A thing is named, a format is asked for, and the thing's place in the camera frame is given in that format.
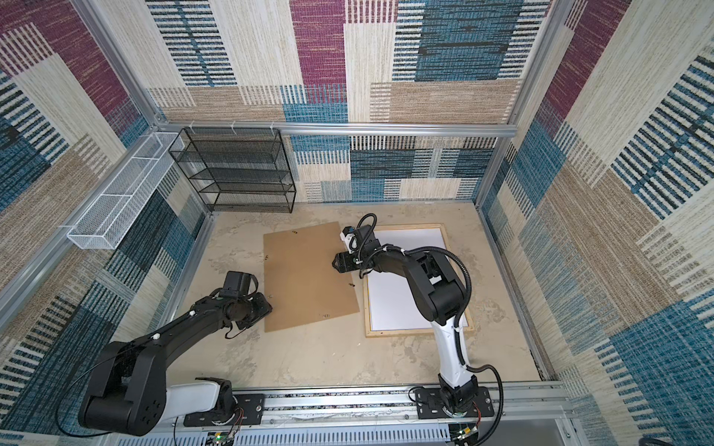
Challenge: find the brown cardboard backing board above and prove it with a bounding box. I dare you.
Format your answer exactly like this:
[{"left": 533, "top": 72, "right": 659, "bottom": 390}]
[{"left": 263, "top": 222, "right": 359, "bottom": 333}]

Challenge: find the autumn forest photo print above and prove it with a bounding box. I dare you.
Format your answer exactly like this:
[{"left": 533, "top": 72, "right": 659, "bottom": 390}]
[{"left": 364, "top": 225, "right": 449, "bottom": 337}]

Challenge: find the light wooden picture frame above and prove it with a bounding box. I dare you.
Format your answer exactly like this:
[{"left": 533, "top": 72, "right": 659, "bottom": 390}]
[{"left": 348, "top": 224, "right": 470, "bottom": 337}]

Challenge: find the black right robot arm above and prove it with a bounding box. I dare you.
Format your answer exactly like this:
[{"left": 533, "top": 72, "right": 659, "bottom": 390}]
[{"left": 332, "top": 213, "right": 478, "bottom": 416}]

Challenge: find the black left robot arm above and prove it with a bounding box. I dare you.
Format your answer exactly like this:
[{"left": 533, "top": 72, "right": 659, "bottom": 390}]
[{"left": 78, "top": 271, "right": 273, "bottom": 437}]

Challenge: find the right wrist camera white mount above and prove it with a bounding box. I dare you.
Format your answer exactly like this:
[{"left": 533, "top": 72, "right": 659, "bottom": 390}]
[{"left": 340, "top": 226, "right": 359, "bottom": 253}]

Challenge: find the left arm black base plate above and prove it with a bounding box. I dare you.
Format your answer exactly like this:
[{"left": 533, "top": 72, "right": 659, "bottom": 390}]
[{"left": 182, "top": 393, "right": 265, "bottom": 429}]

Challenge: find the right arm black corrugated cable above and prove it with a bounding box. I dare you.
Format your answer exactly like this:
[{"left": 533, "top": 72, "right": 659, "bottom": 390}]
[{"left": 406, "top": 246, "right": 506, "bottom": 446}]

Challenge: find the black wire mesh shelf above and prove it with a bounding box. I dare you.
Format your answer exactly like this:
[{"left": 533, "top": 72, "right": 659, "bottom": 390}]
[{"left": 168, "top": 127, "right": 297, "bottom": 213}]

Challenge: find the aluminium mounting rail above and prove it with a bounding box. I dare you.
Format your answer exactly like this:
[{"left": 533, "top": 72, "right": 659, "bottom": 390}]
[{"left": 98, "top": 378, "right": 588, "bottom": 445}]

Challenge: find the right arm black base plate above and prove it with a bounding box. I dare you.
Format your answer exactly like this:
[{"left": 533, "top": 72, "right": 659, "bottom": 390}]
[{"left": 407, "top": 386, "right": 496, "bottom": 419}]

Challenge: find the white wire mesh basket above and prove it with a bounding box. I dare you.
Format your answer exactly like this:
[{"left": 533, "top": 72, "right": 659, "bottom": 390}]
[{"left": 67, "top": 132, "right": 179, "bottom": 250}]

